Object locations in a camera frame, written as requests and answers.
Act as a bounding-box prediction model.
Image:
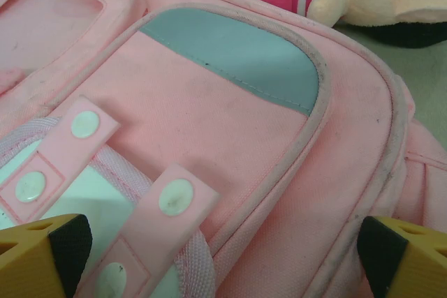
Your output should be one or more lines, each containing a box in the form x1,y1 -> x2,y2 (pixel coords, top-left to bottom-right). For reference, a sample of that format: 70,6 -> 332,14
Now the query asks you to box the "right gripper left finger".
0,213 -> 94,298

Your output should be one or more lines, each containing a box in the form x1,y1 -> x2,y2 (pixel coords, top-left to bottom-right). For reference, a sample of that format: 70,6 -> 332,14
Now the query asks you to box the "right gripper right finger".
358,216 -> 447,298

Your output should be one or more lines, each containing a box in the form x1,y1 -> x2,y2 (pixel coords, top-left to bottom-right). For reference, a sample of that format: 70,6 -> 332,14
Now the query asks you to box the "pink school backpack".
0,0 -> 447,298

